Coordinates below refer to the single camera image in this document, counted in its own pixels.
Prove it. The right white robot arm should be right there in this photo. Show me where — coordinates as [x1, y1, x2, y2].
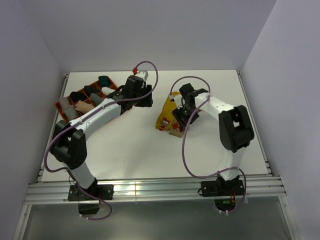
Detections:
[169, 83, 255, 195]

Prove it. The black rolled sock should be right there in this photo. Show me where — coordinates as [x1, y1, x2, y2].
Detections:
[83, 85, 100, 97]
[69, 91, 87, 103]

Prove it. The orange argyle sock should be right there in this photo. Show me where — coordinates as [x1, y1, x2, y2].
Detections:
[168, 119, 184, 138]

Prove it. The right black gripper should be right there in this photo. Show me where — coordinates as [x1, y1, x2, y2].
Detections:
[172, 103, 200, 130]

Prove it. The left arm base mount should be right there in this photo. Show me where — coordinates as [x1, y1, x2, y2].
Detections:
[67, 184, 114, 217]

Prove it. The black rolled sock upper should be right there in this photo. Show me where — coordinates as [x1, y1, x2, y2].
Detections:
[83, 85, 100, 97]

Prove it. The beige rolled sock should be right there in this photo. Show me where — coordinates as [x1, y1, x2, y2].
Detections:
[74, 100, 94, 114]

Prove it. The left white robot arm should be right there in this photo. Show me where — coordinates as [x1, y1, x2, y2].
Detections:
[48, 71, 153, 200]

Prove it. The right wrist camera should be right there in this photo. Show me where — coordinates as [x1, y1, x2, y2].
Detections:
[169, 93, 184, 109]

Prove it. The black rolled sock left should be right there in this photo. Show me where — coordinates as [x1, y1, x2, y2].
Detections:
[69, 91, 87, 103]

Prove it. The aluminium rail frame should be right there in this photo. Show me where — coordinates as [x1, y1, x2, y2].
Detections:
[12, 72, 301, 240]

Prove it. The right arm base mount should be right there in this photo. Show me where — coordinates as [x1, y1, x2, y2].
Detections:
[197, 178, 245, 211]

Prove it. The yellow sock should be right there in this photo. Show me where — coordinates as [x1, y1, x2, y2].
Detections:
[155, 95, 177, 131]

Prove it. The light grey rolled sock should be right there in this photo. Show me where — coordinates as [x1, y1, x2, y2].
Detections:
[58, 97, 71, 111]

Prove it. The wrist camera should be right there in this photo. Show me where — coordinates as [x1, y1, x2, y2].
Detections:
[169, 93, 184, 109]
[132, 67, 149, 82]

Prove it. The orange compartment tray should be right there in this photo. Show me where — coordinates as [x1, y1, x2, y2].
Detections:
[54, 75, 118, 122]

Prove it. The dark grey rolled sock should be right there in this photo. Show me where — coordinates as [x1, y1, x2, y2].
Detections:
[63, 105, 79, 121]

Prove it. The dark green rolled sock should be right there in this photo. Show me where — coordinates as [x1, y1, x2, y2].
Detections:
[98, 75, 111, 88]

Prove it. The grey rolled sock middle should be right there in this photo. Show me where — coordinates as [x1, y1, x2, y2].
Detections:
[89, 93, 104, 106]

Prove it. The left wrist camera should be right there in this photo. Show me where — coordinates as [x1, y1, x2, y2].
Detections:
[132, 67, 149, 82]

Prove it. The white rolled sock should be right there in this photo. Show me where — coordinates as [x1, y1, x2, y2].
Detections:
[101, 87, 115, 96]

